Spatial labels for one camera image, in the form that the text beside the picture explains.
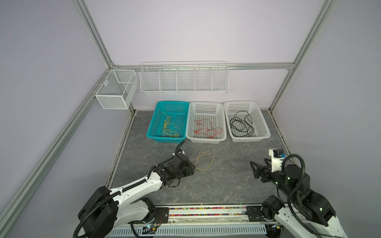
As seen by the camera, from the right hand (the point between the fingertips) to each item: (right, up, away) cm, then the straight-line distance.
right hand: (259, 162), depth 68 cm
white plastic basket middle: (-17, +28, +48) cm, 58 cm away
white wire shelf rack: (-37, +49, +32) cm, 69 cm away
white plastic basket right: (+16, +13, +34) cm, 39 cm away
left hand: (-32, -9, +15) cm, 36 cm away
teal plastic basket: (-42, +27, +41) cm, 64 cm away
